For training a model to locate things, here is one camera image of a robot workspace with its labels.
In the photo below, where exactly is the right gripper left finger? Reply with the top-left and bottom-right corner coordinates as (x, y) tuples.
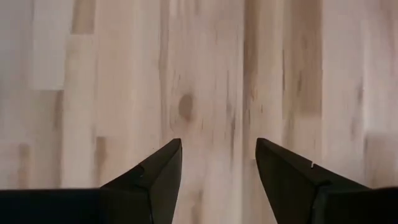
(0, 138), (183, 224)

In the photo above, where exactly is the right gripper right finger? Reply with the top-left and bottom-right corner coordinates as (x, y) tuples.
(255, 137), (398, 224)

